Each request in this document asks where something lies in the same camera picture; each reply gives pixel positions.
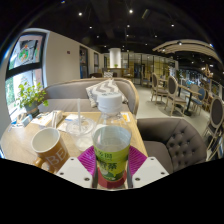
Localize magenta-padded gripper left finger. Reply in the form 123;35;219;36
55;145;99;190

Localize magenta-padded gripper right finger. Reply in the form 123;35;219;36
126;145;170;189

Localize clear green-labelled drink bottle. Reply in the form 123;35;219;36
92;92;133;183

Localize tan ceramic mug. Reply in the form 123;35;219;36
30;127;71;174

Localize clear plastic cup with straw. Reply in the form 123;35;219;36
65;98;97;152

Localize grey tufted armchair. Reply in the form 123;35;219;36
136;117;208;174

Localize white cardboard box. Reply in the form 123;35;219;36
49;110;64;129

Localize yellow-edged table sticker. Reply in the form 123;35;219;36
120;112;132;123

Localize printed paper leaflets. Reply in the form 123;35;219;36
30;113;53;127

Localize small blue white box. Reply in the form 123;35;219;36
19;114;34;128

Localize grey curved sofa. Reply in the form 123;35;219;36
38;77;140;116

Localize group of dining chairs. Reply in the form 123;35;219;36
139;71;224;161

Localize green potted plant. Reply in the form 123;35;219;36
15;80;50;118

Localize grey white chevron cushion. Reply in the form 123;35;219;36
85;78;129;108

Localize group of ceiling spotlights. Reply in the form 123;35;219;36
59;0;214;48

